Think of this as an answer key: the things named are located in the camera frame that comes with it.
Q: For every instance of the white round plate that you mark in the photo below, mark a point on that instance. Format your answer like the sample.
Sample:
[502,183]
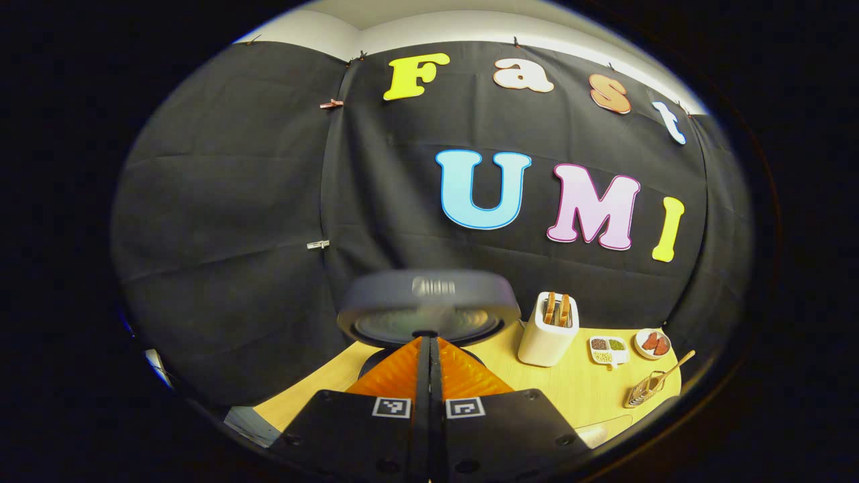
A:
[641,354]

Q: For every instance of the pink clothes peg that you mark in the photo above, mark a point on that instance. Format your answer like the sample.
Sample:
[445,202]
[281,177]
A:
[331,104]

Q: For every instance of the wooden spoon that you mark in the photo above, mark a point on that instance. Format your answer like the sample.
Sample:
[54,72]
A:
[674,367]

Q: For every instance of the white toaster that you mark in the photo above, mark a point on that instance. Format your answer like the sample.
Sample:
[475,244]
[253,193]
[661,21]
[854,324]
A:
[545,345]

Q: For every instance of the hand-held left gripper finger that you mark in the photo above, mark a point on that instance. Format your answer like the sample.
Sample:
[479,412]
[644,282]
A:
[421,416]
[437,416]

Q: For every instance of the black rice cooker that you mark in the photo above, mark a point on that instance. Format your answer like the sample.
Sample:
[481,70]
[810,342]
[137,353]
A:
[429,302]

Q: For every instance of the red meat slice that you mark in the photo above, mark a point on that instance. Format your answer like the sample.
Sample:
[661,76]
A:
[649,341]
[662,347]

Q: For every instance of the white clothes peg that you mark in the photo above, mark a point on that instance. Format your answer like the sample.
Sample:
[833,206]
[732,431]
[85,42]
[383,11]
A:
[318,244]

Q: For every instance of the white divided grain dish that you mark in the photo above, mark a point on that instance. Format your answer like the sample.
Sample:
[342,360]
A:
[607,350]

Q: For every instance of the toasted bread slice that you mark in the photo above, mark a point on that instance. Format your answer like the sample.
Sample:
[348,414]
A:
[565,310]
[550,308]

